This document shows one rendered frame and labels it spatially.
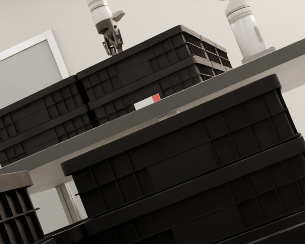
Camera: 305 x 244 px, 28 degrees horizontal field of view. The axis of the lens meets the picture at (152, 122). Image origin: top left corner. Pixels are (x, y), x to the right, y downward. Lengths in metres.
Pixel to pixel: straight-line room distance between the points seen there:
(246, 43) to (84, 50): 3.55
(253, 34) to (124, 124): 0.69
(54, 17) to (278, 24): 2.02
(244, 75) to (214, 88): 0.09
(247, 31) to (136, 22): 3.39
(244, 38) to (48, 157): 0.83
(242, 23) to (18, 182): 1.42
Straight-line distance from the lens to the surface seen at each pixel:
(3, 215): 0.85
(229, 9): 2.20
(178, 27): 1.96
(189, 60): 1.94
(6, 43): 5.89
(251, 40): 2.16
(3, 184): 0.86
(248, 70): 1.64
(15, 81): 5.78
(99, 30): 2.22
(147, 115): 1.67
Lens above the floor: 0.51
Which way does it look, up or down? 5 degrees up
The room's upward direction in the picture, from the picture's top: 22 degrees counter-clockwise
